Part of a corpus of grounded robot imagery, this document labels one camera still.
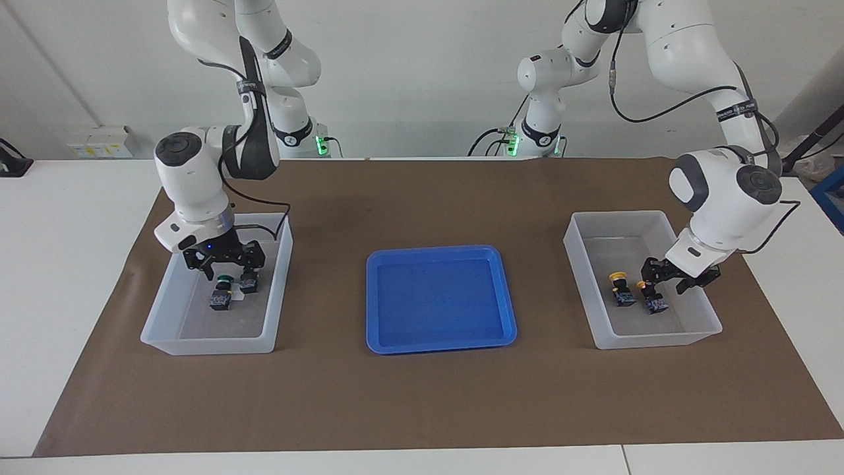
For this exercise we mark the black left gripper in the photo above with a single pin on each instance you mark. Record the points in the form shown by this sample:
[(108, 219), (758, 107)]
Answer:
[(692, 277)]

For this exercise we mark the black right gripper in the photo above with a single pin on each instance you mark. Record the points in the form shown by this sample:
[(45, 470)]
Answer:
[(221, 247)]

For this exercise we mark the yellow push button switch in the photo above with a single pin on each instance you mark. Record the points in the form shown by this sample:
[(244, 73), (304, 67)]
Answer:
[(623, 295), (656, 303)]

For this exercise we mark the green push button switch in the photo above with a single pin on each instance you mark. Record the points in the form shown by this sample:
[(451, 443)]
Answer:
[(249, 285), (220, 300)]

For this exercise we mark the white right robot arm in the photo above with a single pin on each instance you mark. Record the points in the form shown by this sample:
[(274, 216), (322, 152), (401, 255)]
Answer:
[(191, 178)]

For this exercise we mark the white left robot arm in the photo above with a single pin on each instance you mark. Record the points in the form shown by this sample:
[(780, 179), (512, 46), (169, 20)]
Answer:
[(725, 191)]

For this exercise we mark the translucent white plastic box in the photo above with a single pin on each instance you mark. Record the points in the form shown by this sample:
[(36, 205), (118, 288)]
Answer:
[(198, 324), (633, 324)]

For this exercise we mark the blue crate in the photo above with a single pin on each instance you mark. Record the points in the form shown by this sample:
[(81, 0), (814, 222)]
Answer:
[(832, 198)]

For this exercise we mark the black pole stand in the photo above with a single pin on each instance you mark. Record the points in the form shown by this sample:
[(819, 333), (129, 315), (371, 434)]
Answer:
[(808, 142)]

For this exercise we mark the blue plastic tray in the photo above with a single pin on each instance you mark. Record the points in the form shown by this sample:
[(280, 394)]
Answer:
[(438, 300)]

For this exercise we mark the black clamp device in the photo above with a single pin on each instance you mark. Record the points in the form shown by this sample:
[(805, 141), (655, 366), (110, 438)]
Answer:
[(13, 166)]

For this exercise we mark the brown paper mat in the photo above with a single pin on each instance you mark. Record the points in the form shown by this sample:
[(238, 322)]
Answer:
[(422, 402)]

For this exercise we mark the white wall socket box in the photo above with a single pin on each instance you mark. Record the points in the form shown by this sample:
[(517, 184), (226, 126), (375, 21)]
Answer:
[(99, 142)]

